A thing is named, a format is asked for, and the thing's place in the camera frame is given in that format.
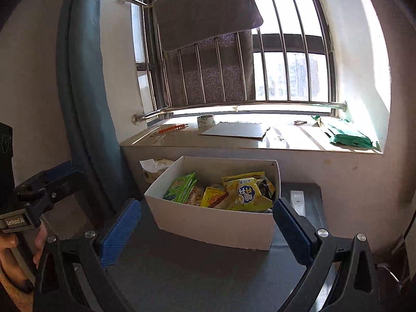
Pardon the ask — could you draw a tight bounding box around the yellow blue Korean chip bag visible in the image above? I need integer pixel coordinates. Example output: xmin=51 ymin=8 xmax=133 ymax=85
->
xmin=219 ymin=171 xmax=273 ymax=213

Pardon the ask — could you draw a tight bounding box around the green snack bag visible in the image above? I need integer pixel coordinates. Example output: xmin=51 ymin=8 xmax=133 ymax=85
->
xmin=163 ymin=173 xmax=197 ymax=204

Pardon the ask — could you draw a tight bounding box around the yellow sunflower seed bag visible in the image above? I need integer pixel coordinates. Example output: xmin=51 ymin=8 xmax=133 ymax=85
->
xmin=200 ymin=187 xmax=228 ymax=208

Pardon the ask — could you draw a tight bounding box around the yellow-black chip bag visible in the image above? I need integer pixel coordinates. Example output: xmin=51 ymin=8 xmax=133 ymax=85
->
xmin=257 ymin=177 xmax=276 ymax=202

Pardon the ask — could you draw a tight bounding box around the person's left hand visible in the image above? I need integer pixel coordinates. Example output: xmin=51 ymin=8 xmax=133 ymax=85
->
xmin=1 ymin=223 xmax=48 ymax=291

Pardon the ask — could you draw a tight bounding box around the white remote control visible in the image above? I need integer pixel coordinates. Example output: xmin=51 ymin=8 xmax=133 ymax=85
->
xmin=290 ymin=190 xmax=306 ymax=217

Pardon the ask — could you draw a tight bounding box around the white cardboard box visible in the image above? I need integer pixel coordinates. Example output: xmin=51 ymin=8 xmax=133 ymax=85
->
xmin=145 ymin=156 xmax=280 ymax=251

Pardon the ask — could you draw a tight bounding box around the cream knit left sleeve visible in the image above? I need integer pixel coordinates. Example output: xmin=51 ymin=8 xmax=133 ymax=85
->
xmin=1 ymin=272 xmax=33 ymax=311

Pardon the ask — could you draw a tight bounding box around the grey flat board on sill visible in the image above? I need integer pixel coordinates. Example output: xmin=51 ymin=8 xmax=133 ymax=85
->
xmin=201 ymin=122 xmax=270 ymax=140

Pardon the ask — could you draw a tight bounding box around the green plastic bag on sill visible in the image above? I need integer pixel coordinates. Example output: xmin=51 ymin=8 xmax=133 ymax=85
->
xmin=312 ymin=115 xmax=381 ymax=151

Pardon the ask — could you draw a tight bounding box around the dark teal curtain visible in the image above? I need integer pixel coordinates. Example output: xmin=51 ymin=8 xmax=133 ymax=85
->
xmin=56 ymin=0 xmax=142 ymax=206

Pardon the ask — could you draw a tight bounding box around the red orange beaded stick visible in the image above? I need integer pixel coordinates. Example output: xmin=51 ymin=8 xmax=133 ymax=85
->
xmin=152 ymin=124 xmax=188 ymax=136

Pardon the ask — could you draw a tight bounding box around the white tape roll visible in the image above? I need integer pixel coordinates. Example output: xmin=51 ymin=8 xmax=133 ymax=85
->
xmin=197 ymin=115 xmax=216 ymax=129

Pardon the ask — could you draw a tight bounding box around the grey cloth on window bars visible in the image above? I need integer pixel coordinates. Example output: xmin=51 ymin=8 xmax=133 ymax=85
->
xmin=152 ymin=0 xmax=263 ymax=107

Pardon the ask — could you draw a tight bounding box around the steel window guard rail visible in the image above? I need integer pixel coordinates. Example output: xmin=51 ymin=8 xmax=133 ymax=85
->
xmin=119 ymin=0 xmax=347 ymax=124

